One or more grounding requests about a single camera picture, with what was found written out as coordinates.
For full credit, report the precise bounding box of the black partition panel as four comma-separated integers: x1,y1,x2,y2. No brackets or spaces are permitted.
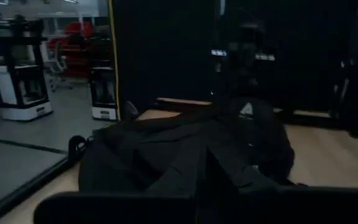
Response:
110,0,358,114

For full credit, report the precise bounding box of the black backpack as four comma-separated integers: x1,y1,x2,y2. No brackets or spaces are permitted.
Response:
68,98,295,195

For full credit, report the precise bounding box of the grey office chair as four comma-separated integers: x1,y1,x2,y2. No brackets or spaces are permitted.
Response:
47,39,74,91

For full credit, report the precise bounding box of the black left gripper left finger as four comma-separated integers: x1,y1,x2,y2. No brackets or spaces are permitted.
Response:
33,139,203,224

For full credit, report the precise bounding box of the white black mobile robot base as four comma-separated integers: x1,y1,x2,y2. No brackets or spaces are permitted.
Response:
88,40,118,121
0,18,54,121

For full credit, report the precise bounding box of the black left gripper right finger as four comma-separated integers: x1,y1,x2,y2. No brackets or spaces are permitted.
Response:
205,144,358,224

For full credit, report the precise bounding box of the red storage bin rack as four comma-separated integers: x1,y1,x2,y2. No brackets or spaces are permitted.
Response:
46,21,95,79

